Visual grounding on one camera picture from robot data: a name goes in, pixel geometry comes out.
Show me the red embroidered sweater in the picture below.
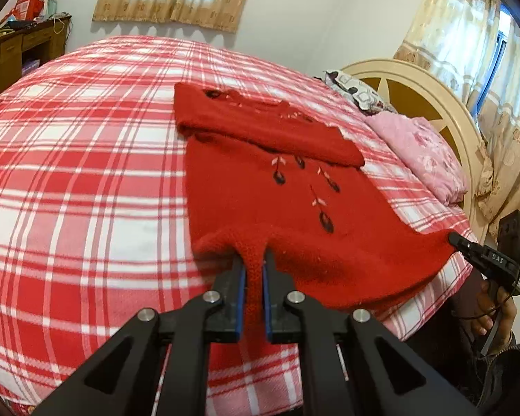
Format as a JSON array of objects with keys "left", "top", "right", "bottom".
[{"left": 173, "top": 82, "right": 460, "bottom": 343}]

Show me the grey patterned pillow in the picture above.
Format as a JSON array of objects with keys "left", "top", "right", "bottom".
[{"left": 323, "top": 69, "right": 397, "bottom": 117}]

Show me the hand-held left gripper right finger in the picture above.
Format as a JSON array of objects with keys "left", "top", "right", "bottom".
[{"left": 262, "top": 247, "right": 482, "bottom": 416}]

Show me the red plaid bed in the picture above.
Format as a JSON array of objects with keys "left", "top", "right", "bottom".
[{"left": 0, "top": 35, "right": 482, "bottom": 416}]

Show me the cream wooden headboard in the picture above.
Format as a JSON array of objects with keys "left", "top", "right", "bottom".
[{"left": 340, "top": 58, "right": 490, "bottom": 243}]

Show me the pink floral quilt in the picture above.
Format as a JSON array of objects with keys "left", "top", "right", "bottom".
[{"left": 368, "top": 113, "right": 469, "bottom": 206}]

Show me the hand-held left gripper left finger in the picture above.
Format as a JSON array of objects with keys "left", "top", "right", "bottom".
[{"left": 30, "top": 255, "right": 248, "bottom": 416}]

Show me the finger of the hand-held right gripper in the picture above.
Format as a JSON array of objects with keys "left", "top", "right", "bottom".
[{"left": 448, "top": 232, "right": 488, "bottom": 269}]

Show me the red gift box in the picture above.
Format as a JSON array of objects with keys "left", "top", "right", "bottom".
[{"left": 11, "top": 0, "right": 48, "bottom": 20}]

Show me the blue window frame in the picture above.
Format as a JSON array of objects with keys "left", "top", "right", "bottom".
[{"left": 466, "top": 2, "right": 513, "bottom": 128}]

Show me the person's right hand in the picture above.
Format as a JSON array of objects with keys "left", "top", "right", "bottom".
[{"left": 470, "top": 277, "right": 518, "bottom": 356}]

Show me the dark wooden desk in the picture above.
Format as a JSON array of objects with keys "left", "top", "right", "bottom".
[{"left": 0, "top": 15, "right": 72, "bottom": 109}]

